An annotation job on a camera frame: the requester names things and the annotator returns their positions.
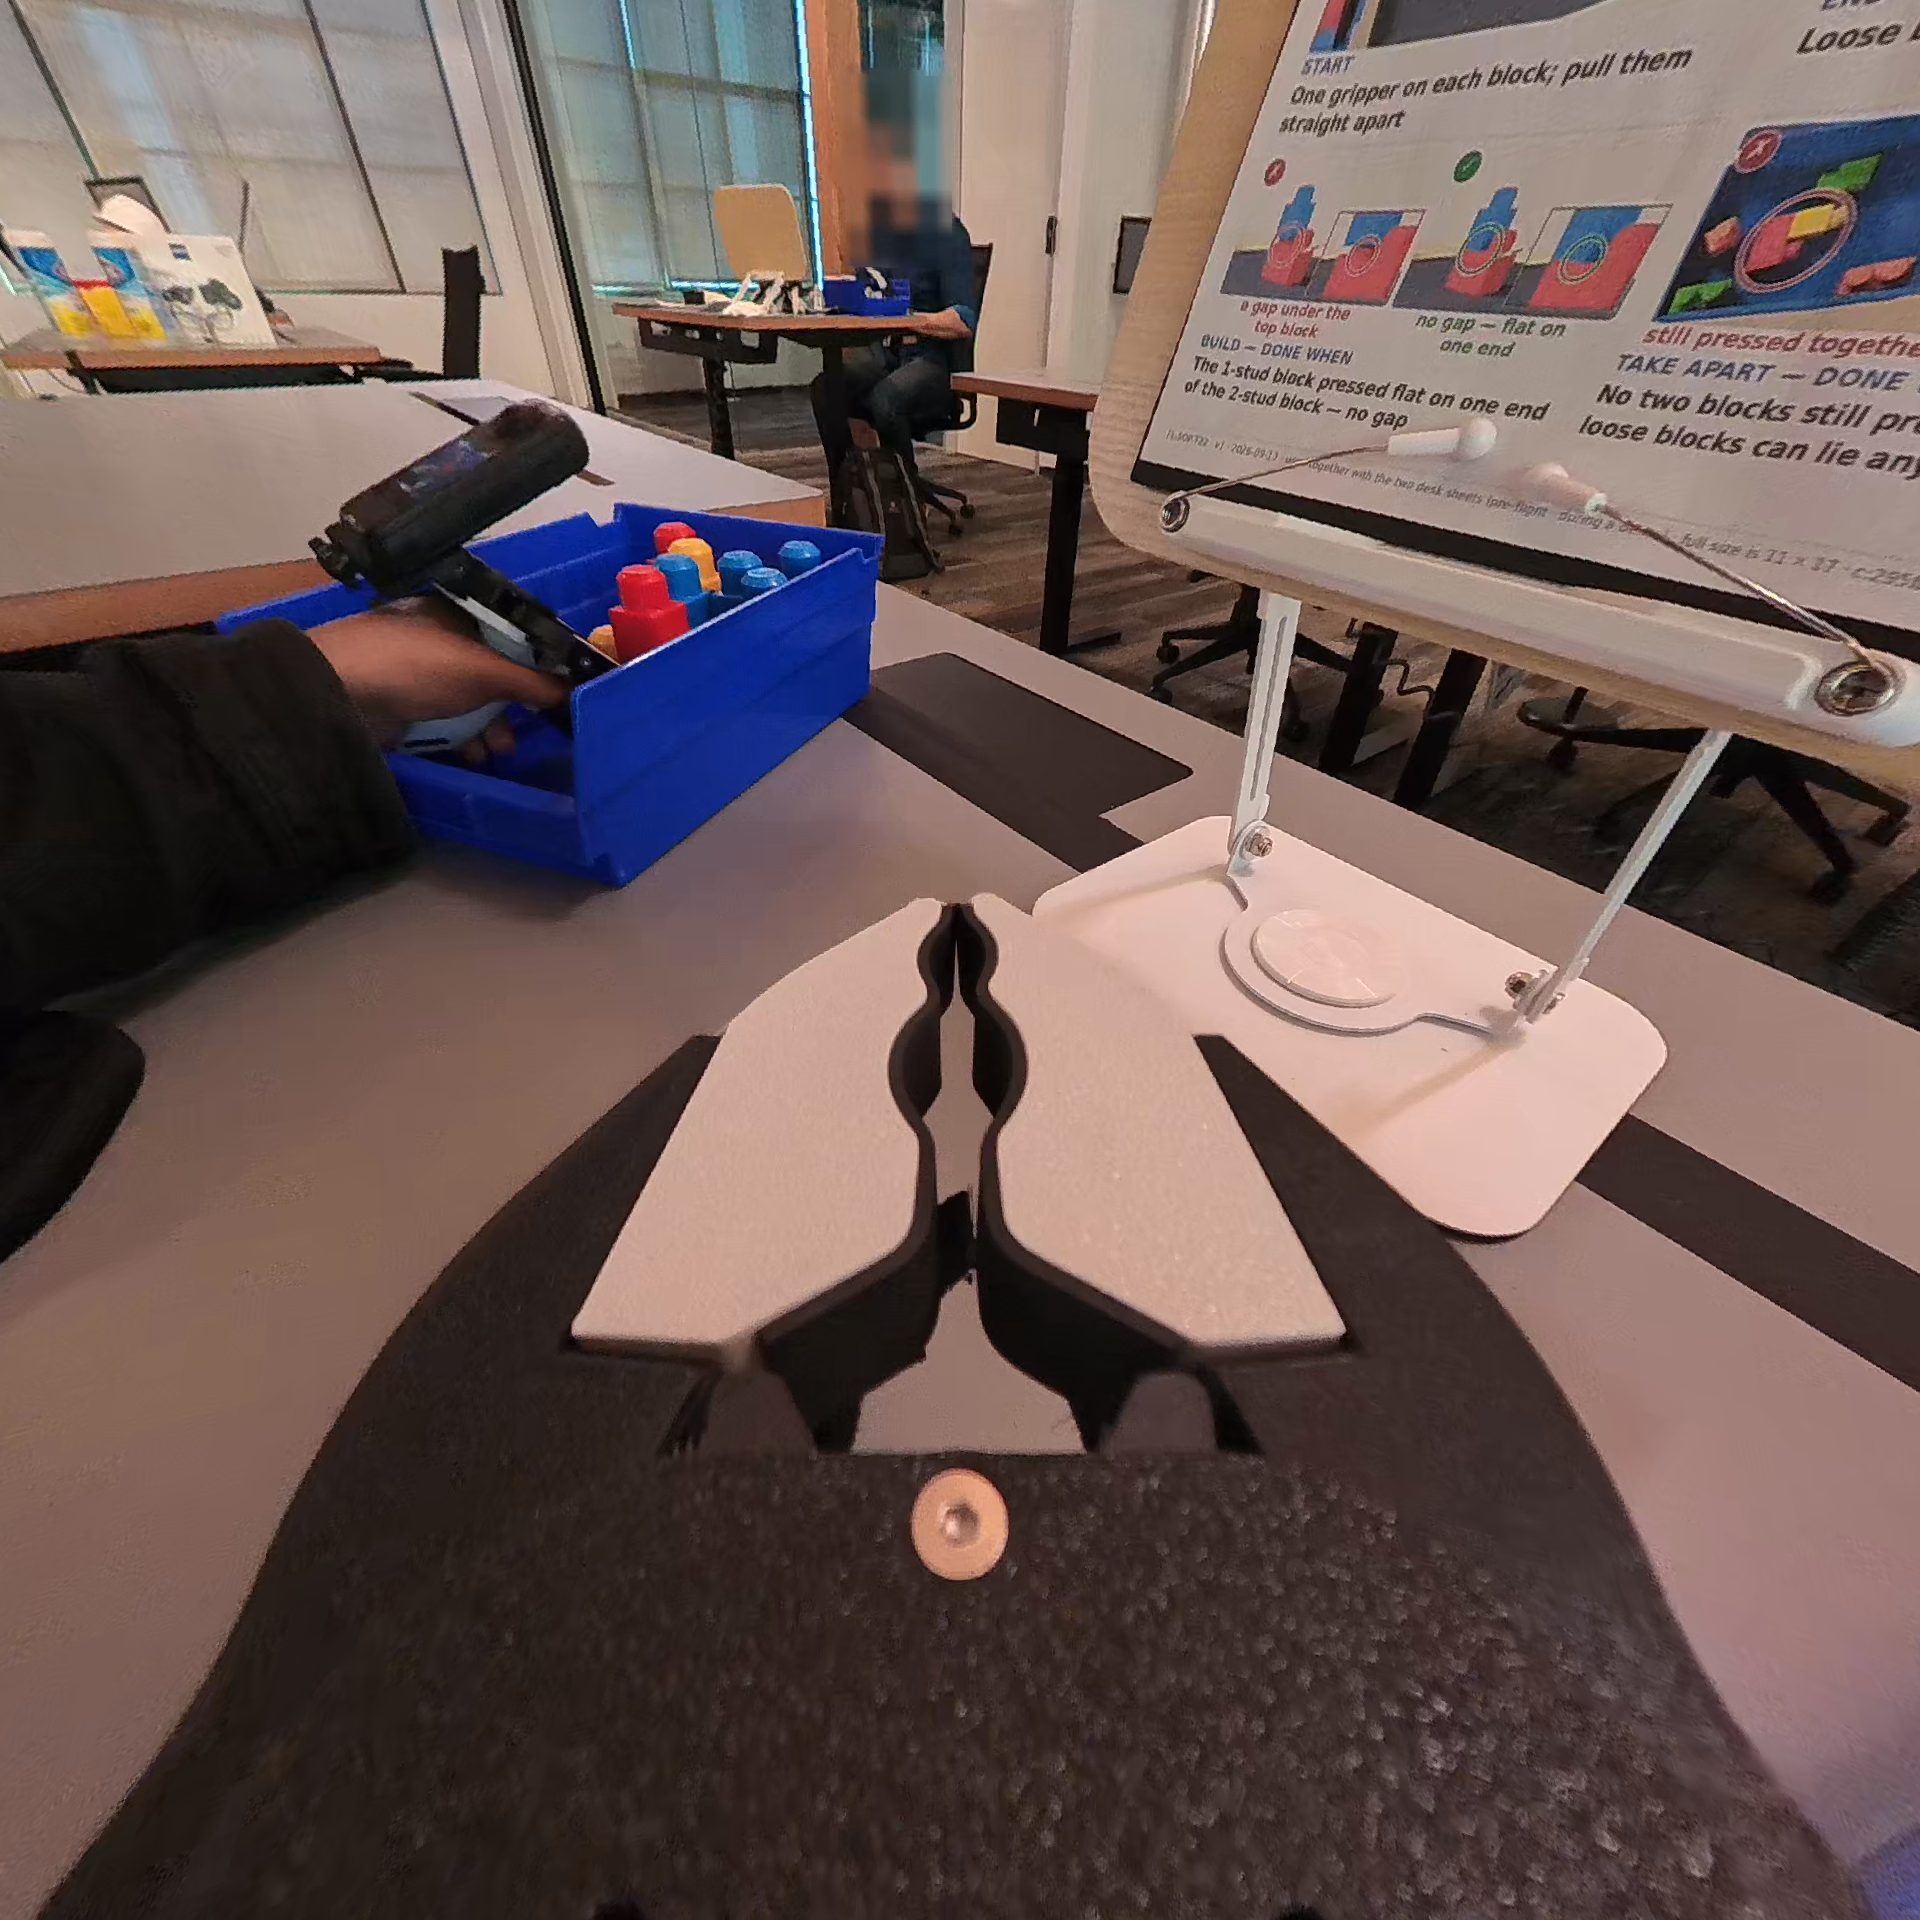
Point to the small blue bin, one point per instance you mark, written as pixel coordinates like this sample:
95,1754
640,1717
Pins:
870,297

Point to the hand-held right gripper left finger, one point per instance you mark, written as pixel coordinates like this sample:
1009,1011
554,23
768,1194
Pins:
781,1185

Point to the small dark wall panel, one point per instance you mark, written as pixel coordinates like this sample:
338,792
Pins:
1134,255

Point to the printed instruction sheet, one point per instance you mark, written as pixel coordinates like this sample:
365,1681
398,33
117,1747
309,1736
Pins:
1501,225

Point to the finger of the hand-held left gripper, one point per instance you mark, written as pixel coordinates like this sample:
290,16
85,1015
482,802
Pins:
503,643

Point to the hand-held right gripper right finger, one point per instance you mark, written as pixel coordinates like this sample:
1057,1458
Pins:
1155,1185

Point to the blue plastic bin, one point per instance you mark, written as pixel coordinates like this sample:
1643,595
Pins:
721,720

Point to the black wrist rest pad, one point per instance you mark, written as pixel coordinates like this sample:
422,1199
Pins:
59,1126

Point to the black office chair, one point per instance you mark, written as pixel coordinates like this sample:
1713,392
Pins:
463,307
1755,781
1306,674

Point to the white document stand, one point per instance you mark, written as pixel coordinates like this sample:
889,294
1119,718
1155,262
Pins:
1425,1079

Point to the person's left forearm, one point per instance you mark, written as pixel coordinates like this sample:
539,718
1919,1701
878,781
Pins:
181,809

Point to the beige board on stand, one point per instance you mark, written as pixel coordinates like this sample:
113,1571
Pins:
753,233

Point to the brown wooden desk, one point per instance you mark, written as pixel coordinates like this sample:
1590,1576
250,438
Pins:
781,322
195,357
1037,393

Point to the person's left hand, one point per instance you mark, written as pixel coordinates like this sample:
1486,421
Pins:
390,661

